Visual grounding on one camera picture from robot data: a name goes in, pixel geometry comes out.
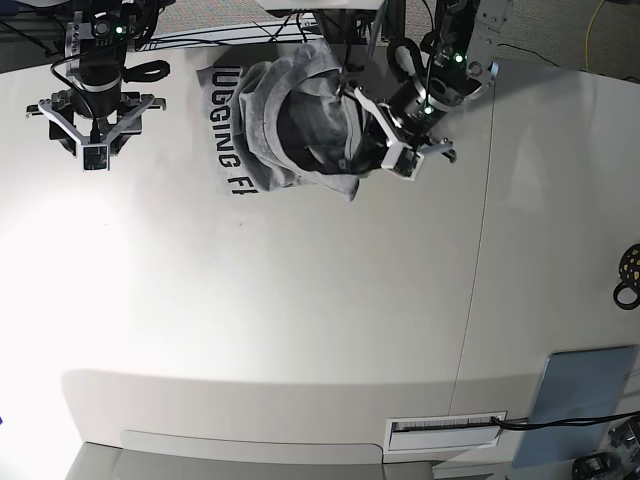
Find grey T-shirt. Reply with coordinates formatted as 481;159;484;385
197;40;377;201

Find white cable grommet slot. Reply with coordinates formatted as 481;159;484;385
383;411;507;454

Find black camera stand base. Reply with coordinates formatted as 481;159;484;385
257;0;406;46

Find blue grey board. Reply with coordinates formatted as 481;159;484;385
512;345;637;469

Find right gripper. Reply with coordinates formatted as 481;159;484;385
26;85;166;171

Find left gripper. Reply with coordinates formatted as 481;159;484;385
349;79;457;181

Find black desk cable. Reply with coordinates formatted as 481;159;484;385
490;410;640;432

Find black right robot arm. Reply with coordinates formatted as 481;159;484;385
26;1;172;171

